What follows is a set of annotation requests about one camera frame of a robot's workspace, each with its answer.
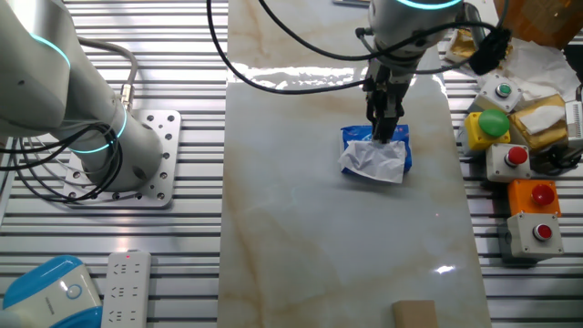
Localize grey box green button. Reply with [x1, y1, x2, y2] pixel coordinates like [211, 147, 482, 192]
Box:
[473, 75, 523, 114]

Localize blue tissue pack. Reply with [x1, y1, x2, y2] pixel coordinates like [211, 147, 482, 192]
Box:
[337, 123, 414, 185]

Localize blue and white device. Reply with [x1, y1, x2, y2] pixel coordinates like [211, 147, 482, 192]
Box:
[0, 254, 104, 328]

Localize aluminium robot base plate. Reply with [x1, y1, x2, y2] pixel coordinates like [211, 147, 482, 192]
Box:
[61, 108, 182, 210]

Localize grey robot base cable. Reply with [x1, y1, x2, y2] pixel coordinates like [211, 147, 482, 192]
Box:
[77, 36, 139, 113]

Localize black handheld device cable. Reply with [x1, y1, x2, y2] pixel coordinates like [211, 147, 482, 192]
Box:
[531, 144, 583, 177]

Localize yellow box green button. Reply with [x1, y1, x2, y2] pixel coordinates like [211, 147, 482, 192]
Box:
[464, 108, 512, 152]

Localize grey box red button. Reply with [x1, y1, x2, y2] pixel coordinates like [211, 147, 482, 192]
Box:
[486, 143, 532, 184]
[506, 211, 565, 261]

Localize light wooden block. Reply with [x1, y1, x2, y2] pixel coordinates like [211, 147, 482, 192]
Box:
[392, 300, 439, 328]

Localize grey ribbed handheld device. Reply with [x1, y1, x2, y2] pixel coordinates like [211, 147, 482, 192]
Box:
[565, 100, 583, 140]

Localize black base cable bundle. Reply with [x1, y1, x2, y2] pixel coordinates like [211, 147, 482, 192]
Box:
[0, 122, 124, 204]

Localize orange box red button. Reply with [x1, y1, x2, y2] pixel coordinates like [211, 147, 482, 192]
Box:
[507, 179, 562, 218]

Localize crumpled white paper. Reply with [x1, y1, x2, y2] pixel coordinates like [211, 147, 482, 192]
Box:
[498, 38, 582, 103]

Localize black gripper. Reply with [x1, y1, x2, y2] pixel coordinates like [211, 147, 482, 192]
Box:
[363, 57, 416, 144]

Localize gold foil package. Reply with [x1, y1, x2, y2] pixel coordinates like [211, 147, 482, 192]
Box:
[445, 27, 479, 65]

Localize brown cardboard box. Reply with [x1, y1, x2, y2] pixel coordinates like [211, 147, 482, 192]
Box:
[494, 0, 583, 49]

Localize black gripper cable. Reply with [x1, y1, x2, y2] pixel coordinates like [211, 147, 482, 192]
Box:
[258, 0, 512, 77]
[206, 0, 371, 96]

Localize white power strip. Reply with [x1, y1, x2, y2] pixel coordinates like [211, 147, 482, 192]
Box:
[100, 250, 152, 328]

